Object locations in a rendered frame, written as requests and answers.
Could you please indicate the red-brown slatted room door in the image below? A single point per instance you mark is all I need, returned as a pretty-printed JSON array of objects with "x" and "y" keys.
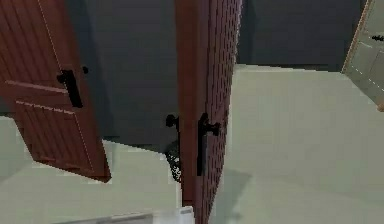
[{"x": 206, "y": 83}]

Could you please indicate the red-brown panelled room door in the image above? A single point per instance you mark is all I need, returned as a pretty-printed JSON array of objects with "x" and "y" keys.
[{"x": 43, "y": 50}]

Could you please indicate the pale grey room door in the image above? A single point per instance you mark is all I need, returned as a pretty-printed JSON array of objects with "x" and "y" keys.
[{"x": 368, "y": 63}]

